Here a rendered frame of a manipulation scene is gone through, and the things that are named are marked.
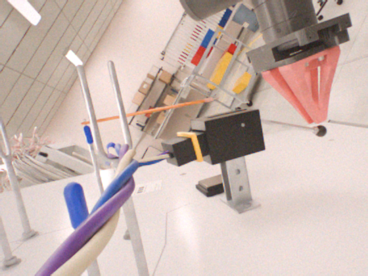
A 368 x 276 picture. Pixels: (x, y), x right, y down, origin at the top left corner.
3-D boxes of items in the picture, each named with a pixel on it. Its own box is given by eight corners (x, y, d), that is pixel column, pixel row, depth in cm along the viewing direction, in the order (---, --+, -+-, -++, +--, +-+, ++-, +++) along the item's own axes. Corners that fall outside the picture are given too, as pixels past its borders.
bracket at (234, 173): (261, 206, 28) (252, 154, 27) (238, 214, 27) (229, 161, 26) (239, 192, 32) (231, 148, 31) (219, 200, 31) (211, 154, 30)
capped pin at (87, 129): (114, 204, 36) (93, 117, 34) (102, 209, 35) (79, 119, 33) (108, 202, 37) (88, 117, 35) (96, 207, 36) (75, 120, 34)
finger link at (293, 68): (312, 135, 29) (284, 43, 27) (272, 131, 36) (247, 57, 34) (359, 110, 32) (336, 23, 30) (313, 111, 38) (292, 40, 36)
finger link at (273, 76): (322, 137, 28) (293, 39, 26) (278, 132, 34) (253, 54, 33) (371, 110, 30) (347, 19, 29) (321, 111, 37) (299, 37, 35)
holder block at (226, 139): (266, 150, 28) (259, 108, 27) (212, 165, 26) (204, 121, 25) (245, 144, 32) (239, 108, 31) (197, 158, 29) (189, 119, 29)
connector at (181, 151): (224, 148, 27) (218, 127, 26) (175, 167, 24) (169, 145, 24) (209, 145, 29) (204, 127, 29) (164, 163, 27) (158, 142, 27)
